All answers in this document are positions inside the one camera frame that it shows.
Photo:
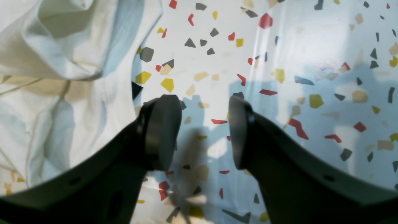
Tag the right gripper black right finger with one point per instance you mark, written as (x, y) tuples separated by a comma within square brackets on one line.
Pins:
[(296, 186)]

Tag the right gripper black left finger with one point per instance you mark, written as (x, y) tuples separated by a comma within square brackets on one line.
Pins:
[(104, 189)]

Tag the white printed T-shirt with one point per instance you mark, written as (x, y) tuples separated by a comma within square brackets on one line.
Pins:
[(66, 73)]

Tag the terrazzo pattern tablecloth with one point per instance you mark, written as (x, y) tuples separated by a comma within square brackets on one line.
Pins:
[(324, 71)]

